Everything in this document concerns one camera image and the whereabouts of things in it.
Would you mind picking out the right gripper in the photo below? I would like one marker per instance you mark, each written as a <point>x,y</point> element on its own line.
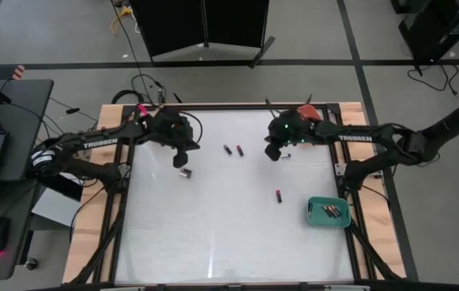
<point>300,135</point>

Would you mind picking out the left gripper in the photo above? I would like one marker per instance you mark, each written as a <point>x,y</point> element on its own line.
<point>187,142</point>

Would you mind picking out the batteries pair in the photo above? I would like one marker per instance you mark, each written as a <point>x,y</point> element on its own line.
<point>240,150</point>

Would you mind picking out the small dark battery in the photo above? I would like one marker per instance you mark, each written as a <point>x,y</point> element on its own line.
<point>310,207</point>

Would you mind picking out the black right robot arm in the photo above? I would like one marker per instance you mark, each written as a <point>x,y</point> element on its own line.
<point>354,138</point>

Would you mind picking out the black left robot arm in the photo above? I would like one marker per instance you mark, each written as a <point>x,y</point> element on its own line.
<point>100,143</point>

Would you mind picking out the teal plastic bin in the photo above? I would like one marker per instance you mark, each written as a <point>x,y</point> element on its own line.
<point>318,220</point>

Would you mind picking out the black screen foot bar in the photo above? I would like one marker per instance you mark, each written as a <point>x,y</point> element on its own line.
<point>262,52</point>

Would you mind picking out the wooden table board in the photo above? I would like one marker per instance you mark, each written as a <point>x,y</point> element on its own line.
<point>379,210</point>
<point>82,226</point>

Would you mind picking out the black folding screen panel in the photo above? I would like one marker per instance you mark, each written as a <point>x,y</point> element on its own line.
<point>169,24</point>
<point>237,22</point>

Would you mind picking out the grey sheet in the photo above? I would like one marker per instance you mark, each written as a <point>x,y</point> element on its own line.
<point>56,208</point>

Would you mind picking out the black floor strip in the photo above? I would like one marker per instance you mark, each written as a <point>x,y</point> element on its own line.
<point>351,40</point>

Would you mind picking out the black desk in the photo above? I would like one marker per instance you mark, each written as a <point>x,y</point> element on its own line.
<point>27,121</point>

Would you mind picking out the black caster wheel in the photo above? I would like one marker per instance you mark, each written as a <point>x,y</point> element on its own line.
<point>31,264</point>

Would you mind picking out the black thick pole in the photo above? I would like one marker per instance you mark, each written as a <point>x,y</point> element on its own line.
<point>456,121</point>

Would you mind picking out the black equipment cart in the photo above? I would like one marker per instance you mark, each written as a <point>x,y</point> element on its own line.
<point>439,28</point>

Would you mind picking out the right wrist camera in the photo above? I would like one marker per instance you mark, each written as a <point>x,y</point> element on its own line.
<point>280,123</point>

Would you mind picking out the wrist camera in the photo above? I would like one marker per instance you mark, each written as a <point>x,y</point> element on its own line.
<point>280,123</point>
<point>171,121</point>

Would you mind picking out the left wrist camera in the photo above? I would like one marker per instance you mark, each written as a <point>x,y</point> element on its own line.
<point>171,121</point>

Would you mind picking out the grey metal bracket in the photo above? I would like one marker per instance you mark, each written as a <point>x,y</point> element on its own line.
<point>124,170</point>
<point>339,169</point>

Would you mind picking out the black table frame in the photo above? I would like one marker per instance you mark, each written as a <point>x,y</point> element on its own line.
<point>118,242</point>

